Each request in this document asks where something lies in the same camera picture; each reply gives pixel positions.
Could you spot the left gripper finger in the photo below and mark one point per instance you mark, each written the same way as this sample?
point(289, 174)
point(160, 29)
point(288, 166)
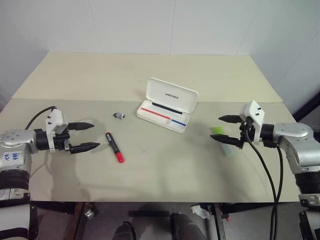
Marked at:
point(83, 147)
point(80, 126)

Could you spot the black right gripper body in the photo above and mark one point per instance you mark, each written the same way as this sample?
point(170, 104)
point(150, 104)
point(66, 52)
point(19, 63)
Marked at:
point(243, 137)

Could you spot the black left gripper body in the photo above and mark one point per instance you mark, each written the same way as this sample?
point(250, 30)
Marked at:
point(61, 141)

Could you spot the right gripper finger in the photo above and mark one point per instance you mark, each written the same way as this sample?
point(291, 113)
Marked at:
point(231, 118)
point(226, 139)

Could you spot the green highlighter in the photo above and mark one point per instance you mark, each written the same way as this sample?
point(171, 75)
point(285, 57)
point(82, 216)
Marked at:
point(218, 130)

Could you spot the black marker with red cap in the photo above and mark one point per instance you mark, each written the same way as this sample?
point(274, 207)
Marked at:
point(113, 146)

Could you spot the white pencil case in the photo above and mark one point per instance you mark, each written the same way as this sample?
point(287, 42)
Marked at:
point(172, 96)

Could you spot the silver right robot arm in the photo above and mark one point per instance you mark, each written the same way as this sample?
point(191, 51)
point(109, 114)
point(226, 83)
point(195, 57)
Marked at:
point(292, 132)

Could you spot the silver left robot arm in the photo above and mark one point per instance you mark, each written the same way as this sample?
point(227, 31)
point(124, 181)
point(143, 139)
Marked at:
point(15, 137)

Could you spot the black pen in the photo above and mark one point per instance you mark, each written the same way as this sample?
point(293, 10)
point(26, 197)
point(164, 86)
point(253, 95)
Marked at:
point(166, 107)

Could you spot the rusty brown table leg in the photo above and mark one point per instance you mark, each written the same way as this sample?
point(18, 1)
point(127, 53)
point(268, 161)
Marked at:
point(78, 220)
point(220, 225)

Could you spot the dark furniture piece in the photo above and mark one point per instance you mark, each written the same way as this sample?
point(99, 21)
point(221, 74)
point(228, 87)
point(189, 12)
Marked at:
point(310, 105)

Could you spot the crumpled white paper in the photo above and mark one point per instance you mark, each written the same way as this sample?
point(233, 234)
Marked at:
point(200, 212)

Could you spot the small dark rounded shape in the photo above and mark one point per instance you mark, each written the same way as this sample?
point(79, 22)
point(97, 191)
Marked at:
point(123, 232)

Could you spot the large dark rounded shape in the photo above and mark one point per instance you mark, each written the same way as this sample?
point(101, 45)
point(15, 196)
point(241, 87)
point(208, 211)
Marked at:
point(185, 227)

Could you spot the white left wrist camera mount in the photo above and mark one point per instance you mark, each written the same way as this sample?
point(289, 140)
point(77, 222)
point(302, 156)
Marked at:
point(56, 117)

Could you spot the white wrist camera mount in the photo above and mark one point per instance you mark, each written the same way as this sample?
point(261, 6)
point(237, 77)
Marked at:
point(56, 117)
point(255, 112)

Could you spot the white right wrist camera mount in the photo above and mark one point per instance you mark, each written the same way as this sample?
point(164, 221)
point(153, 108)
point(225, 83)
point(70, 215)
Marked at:
point(255, 112)

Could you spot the black table frame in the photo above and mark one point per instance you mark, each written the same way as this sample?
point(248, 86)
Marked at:
point(50, 206)

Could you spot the small silver metal bracket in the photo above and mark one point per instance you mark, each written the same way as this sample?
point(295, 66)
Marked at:
point(90, 214)

